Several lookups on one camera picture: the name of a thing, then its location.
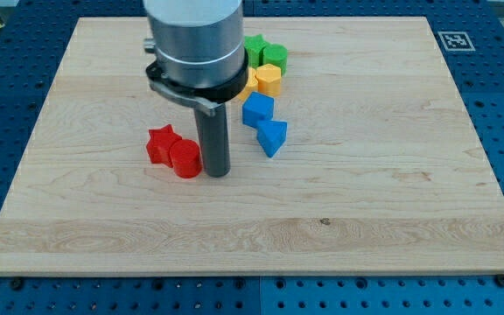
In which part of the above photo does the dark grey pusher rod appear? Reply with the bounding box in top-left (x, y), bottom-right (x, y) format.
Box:
top-left (194, 103), bottom-right (230, 178)

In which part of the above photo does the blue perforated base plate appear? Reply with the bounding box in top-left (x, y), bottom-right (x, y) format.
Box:
top-left (0, 1), bottom-right (504, 314)

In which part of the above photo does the white fiducial marker tag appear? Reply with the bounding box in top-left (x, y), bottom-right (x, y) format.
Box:
top-left (437, 31), bottom-right (475, 52)

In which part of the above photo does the yellow hexagon block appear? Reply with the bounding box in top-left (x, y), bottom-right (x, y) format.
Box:
top-left (255, 64), bottom-right (282, 97)

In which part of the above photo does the blue triangle block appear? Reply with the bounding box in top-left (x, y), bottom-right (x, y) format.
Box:
top-left (256, 120), bottom-right (288, 158)

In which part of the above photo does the red star block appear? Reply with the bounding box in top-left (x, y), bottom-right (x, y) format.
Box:
top-left (146, 124), bottom-right (182, 168)

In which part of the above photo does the yellow block behind arm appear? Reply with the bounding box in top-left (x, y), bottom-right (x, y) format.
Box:
top-left (237, 66), bottom-right (258, 102)

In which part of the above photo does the blue cube block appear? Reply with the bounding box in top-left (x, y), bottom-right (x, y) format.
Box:
top-left (242, 92), bottom-right (275, 128)

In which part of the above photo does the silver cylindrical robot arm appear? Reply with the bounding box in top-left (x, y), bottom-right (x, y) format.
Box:
top-left (143, 0), bottom-right (248, 116)

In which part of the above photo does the green star block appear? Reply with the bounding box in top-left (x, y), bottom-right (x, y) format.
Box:
top-left (244, 34), bottom-right (270, 68)

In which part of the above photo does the wooden board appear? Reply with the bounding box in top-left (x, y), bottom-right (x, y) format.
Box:
top-left (0, 17), bottom-right (504, 277)

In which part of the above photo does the red cylinder block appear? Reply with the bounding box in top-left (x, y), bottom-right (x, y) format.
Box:
top-left (170, 139), bottom-right (202, 179)

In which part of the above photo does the green cylinder block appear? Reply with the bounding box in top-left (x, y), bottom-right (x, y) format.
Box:
top-left (262, 44), bottom-right (288, 75)

